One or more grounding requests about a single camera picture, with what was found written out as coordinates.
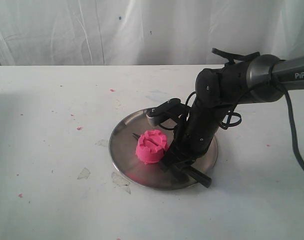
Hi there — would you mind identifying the white backdrop sheet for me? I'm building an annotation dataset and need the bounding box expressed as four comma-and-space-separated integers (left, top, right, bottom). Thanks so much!
0, 0, 304, 66

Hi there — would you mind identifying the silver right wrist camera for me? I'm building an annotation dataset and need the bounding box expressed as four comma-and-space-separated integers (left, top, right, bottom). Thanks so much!
146, 98, 190, 128

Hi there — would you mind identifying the round steel plate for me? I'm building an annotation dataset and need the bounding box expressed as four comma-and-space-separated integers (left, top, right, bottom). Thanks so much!
108, 106, 219, 191

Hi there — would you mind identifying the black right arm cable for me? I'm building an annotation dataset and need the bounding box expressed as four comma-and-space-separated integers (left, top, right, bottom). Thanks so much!
184, 48, 304, 181

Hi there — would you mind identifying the pink clay lump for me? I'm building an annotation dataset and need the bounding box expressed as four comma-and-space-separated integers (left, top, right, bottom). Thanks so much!
135, 129, 169, 165

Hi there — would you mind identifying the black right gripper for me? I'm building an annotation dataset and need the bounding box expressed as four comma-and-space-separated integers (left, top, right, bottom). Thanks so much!
160, 119, 217, 177

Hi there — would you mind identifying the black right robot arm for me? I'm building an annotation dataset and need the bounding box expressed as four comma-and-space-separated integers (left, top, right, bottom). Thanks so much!
155, 49, 304, 182

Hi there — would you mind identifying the black knife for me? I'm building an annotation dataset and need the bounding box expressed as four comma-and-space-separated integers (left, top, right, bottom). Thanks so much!
132, 133, 212, 188

